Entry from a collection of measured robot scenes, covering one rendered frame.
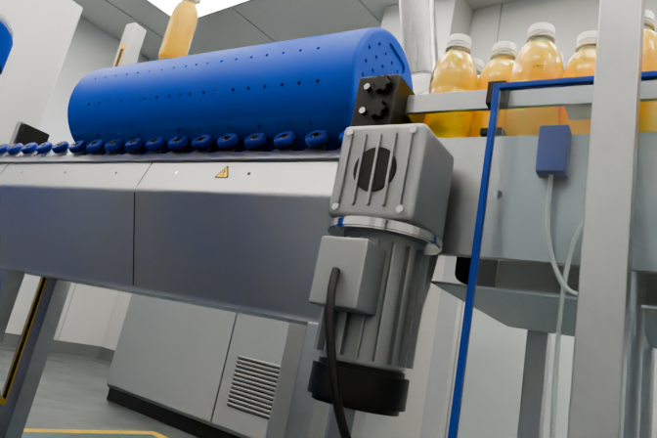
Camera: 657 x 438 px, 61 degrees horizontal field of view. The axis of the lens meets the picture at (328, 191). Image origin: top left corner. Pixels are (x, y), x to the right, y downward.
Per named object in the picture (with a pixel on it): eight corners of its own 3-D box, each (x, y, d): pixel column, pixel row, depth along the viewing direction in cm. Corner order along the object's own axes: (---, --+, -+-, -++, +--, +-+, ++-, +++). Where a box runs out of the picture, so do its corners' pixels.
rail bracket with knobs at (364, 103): (372, 158, 91) (382, 102, 94) (413, 158, 88) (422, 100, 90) (343, 134, 84) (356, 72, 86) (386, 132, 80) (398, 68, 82)
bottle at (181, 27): (174, 53, 150) (193, -7, 154) (153, 52, 152) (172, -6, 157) (189, 65, 156) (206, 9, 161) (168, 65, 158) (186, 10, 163)
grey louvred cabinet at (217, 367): (164, 403, 401) (215, 211, 440) (431, 502, 267) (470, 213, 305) (97, 398, 362) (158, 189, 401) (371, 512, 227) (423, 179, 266)
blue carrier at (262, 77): (131, 185, 166) (164, 104, 176) (400, 192, 119) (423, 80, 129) (48, 138, 144) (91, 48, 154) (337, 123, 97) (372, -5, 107)
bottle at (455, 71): (455, 168, 90) (469, 66, 95) (472, 154, 84) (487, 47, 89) (413, 157, 90) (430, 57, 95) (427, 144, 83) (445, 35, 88)
